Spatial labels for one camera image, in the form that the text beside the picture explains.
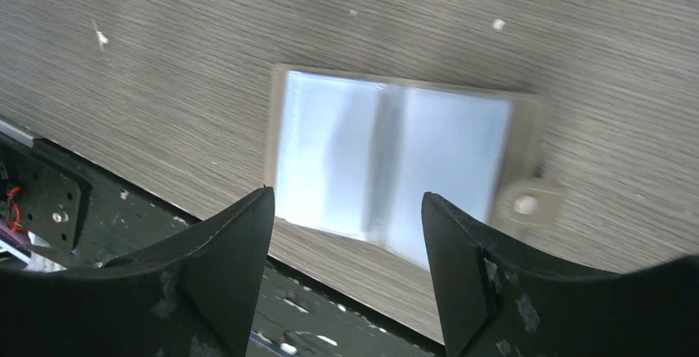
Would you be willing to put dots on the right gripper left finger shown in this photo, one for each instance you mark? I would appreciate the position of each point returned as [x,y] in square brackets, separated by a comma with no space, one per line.
[191,294]

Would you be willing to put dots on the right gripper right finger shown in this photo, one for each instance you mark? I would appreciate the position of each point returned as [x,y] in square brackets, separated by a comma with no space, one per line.
[498,296]

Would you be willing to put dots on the grey card holder wallet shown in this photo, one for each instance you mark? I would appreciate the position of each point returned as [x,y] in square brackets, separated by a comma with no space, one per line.
[352,154]

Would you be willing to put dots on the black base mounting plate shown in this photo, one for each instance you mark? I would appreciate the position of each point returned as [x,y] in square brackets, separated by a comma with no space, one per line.
[88,216]

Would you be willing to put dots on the aluminium rail frame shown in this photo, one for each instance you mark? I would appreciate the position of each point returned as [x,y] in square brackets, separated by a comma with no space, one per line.
[15,133]

